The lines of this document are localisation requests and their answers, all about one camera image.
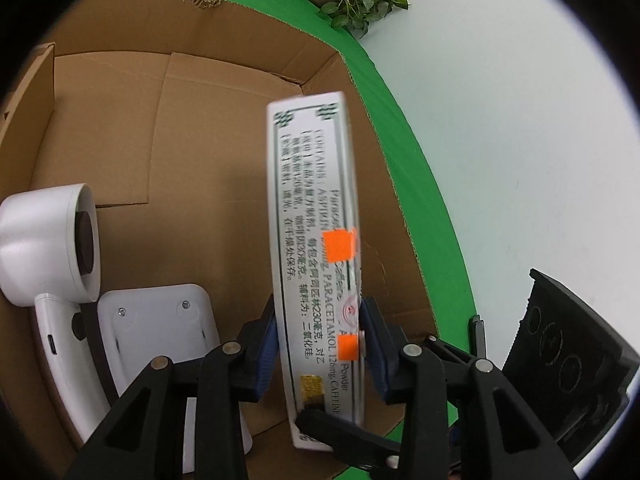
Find white plastic device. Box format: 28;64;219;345
96;283;253;476

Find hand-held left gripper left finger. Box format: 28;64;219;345
65;294;279;480

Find large cardboard box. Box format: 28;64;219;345
0;0;436;480

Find green tablecloth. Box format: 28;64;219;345
85;0;478;480

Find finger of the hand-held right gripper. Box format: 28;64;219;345
468;314;486;361
295;408;402;470

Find small cardboard box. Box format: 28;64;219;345
0;42;57;136

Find white medicine box orange stickers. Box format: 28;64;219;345
266;91;363;453

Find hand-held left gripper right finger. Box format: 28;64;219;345
359;296;576;480

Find white handheld lint shaver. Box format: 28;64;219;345
0;183;113;448

